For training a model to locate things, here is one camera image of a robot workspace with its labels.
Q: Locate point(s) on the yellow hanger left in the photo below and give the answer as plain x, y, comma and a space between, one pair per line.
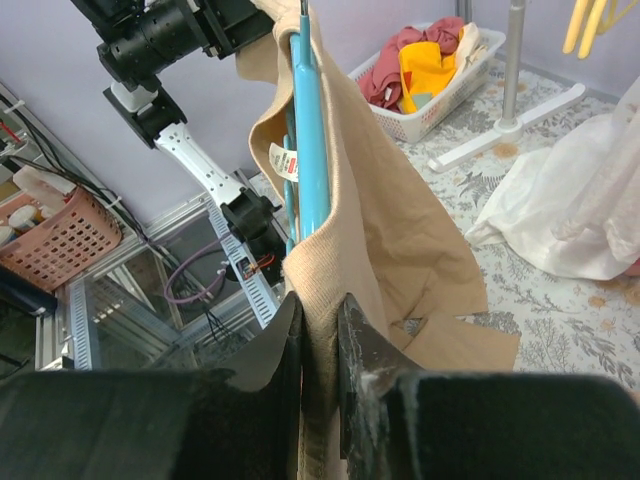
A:
580, 10

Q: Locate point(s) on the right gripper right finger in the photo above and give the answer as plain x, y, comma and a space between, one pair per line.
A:
401, 421

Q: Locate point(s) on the yellow garment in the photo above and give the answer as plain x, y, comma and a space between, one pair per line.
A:
425, 72

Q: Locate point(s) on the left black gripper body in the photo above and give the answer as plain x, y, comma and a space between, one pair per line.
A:
227, 26

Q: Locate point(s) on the white printed t shirt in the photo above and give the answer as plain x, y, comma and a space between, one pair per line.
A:
572, 210

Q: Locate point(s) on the beige t shirt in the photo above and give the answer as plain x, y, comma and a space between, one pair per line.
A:
389, 242

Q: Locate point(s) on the yellow hanger right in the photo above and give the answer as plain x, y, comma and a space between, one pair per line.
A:
602, 15

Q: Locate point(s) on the metal rail base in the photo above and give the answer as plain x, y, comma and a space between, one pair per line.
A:
183, 299

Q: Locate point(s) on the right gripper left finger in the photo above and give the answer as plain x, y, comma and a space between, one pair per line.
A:
236, 421

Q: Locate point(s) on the left white basket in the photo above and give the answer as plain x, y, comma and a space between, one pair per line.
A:
413, 127

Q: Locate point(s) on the yellow hanger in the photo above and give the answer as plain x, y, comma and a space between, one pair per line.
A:
580, 10
602, 15

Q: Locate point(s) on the cream garment in basket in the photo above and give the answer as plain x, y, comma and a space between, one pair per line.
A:
469, 49

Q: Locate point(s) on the pink lattice storage basket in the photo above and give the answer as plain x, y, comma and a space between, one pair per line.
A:
64, 245

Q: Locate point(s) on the dusty pink garment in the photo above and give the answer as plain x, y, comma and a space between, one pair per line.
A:
381, 85

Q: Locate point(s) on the blue hanger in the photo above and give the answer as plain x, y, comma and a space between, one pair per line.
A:
307, 201

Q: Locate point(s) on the white clothes rack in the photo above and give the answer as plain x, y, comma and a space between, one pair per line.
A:
510, 127

